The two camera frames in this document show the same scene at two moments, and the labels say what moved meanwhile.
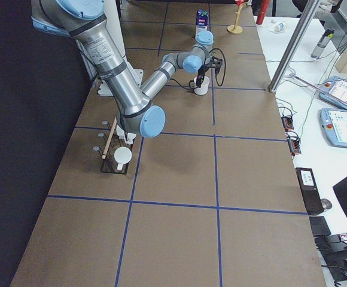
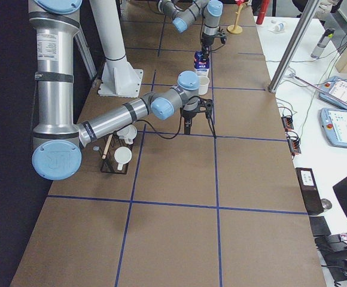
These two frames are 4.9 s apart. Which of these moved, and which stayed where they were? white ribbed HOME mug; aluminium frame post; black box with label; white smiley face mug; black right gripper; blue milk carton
Moved: blue milk carton; black right gripper
Stayed: white ribbed HOME mug; white smiley face mug; aluminium frame post; black box with label
